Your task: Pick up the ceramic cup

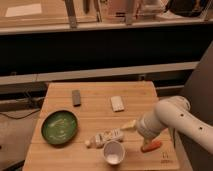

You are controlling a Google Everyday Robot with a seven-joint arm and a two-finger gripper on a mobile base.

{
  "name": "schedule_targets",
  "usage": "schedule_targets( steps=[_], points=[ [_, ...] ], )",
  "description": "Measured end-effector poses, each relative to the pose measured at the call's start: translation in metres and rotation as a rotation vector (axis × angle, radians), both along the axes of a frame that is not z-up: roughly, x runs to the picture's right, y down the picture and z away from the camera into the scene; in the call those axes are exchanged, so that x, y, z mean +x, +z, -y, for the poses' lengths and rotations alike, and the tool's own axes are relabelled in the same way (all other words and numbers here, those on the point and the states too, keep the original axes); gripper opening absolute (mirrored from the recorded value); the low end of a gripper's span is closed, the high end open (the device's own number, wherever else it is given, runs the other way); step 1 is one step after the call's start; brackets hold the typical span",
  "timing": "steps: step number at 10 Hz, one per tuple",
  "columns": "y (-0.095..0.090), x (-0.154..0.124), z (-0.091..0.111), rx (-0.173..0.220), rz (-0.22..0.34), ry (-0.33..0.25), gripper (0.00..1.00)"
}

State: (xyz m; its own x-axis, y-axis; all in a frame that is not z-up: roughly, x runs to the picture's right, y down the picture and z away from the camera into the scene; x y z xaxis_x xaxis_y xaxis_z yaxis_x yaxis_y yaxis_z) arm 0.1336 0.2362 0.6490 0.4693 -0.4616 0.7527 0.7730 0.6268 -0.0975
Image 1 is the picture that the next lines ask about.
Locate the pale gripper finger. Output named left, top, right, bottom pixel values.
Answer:
left=121, top=120, right=136, bottom=131

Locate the white ceramic cup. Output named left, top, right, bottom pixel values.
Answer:
left=102, top=141, right=126, bottom=165

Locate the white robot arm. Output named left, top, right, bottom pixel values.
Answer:
left=121, top=96, right=213, bottom=154

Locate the dark robot base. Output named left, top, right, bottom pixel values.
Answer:
left=175, top=41, right=213, bottom=171

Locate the white rectangular sponge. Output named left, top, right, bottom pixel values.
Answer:
left=110, top=96, right=124, bottom=112

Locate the orange carrot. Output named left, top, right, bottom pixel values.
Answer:
left=141, top=140, right=162, bottom=153

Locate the clear plastic bottle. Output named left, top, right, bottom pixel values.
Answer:
left=85, top=129, right=124, bottom=148

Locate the grey rectangular block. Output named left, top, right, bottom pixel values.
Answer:
left=72, top=90, right=81, bottom=106

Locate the green bowl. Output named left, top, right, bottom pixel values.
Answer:
left=41, top=110, right=78, bottom=145

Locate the black cable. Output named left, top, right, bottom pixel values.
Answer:
left=0, top=108, right=42, bottom=121

